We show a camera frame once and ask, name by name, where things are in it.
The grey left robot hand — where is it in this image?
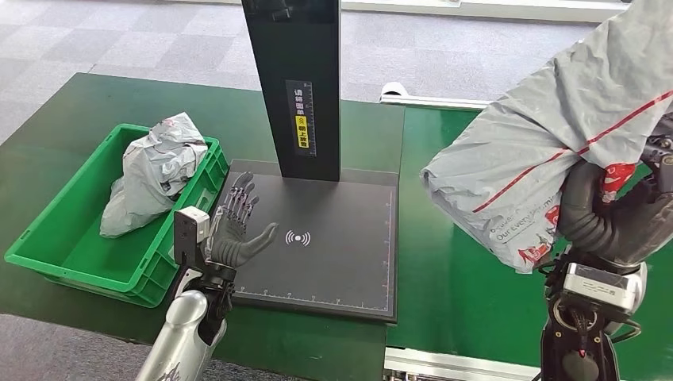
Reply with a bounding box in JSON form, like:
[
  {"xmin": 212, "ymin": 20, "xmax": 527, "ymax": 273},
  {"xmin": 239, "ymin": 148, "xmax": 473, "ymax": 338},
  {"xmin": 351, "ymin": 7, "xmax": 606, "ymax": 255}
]
[{"xmin": 203, "ymin": 171, "xmax": 280, "ymax": 270}]

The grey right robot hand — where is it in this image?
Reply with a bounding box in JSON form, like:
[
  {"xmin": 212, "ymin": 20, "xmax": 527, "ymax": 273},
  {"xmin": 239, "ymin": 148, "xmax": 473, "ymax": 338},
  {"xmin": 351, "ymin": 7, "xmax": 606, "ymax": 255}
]
[{"xmin": 557, "ymin": 113, "xmax": 673, "ymax": 269}]

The grey mailer package red stripe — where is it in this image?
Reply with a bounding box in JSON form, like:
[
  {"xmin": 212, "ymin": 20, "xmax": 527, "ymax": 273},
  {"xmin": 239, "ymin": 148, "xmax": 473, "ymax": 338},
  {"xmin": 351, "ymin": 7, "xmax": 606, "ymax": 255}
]
[{"xmin": 420, "ymin": 0, "xmax": 673, "ymax": 275}]

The crumpled grey mailer package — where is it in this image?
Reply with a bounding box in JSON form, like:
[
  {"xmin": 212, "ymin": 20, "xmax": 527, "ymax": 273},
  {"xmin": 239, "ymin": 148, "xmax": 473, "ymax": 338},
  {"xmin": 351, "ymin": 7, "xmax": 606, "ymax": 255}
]
[{"xmin": 99, "ymin": 111, "xmax": 210, "ymax": 239}]

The green plastic basket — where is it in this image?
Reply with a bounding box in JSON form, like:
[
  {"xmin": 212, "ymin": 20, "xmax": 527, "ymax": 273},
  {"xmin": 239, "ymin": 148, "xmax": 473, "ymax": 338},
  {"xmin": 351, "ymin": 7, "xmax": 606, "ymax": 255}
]
[{"xmin": 4, "ymin": 122, "xmax": 231, "ymax": 310}]

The black scale platform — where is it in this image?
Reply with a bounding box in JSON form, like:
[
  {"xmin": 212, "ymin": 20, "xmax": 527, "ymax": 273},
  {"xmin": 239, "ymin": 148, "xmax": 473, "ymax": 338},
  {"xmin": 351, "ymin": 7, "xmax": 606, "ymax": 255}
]
[{"xmin": 181, "ymin": 159, "xmax": 399, "ymax": 325}]

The yellow and black column label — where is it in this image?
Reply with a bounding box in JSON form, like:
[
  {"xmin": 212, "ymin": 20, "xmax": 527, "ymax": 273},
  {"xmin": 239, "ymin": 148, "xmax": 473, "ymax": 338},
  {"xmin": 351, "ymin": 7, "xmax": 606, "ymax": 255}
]
[{"xmin": 285, "ymin": 79, "xmax": 317, "ymax": 158}]

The green conveyor belt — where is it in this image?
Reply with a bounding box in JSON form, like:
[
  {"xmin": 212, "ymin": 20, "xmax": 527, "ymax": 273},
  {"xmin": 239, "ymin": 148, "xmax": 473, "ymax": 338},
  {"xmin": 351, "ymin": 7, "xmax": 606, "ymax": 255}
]
[{"xmin": 387, "ymin": 105, "xmax": 673, "ymax": 381}]

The black scale column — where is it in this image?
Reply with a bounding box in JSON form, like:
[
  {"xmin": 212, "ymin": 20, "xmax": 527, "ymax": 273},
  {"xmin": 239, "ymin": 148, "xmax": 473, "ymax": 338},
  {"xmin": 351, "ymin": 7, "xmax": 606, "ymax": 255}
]
[{"xmin": 241, "ymin": 0, "xmax": 342, "ymax": 183}]

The white background ledge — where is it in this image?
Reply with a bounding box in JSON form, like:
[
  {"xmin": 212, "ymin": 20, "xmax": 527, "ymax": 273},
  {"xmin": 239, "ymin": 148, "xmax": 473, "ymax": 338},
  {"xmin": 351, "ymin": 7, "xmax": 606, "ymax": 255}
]
[{"xmin": 340, "ymin": 0, "xmax": 632, "ymax": 23}]

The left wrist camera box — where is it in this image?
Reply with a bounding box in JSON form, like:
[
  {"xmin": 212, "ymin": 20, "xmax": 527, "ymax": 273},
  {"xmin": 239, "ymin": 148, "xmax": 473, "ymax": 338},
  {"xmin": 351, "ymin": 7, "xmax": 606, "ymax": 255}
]
[{"xmin": 173, "ymin": 206, "xmax": 211, "ymax": 267}]

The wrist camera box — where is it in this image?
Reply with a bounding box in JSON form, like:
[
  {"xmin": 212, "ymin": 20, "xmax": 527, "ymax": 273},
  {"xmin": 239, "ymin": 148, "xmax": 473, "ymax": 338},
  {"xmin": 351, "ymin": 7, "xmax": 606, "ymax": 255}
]
[
  {"xmin": 173, "ymin": 206, "xmax": 211, "ymax": 267},
  {"xmin": 562, "ymin": 261, "xmax": 648, "ymax": 317}
]

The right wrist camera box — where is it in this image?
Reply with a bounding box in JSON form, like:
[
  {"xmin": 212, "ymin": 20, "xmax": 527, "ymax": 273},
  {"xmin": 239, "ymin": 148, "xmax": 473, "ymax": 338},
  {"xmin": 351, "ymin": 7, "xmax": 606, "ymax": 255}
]
[{"xmin": 562, "ymin": 261, "xmax": 648, "ymax": 317}]

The aluminium conveyor side rail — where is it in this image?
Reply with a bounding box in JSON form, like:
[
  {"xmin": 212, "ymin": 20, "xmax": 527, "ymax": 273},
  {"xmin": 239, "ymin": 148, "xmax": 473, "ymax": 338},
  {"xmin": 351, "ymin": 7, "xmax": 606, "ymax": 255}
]
[
  {"xmin": 379, "ymin": 93, "xmax": 493, "ymax": 110},
  {"xmin": 383, "ymin": 347, "xmax": 543, "ymax": 381}
]

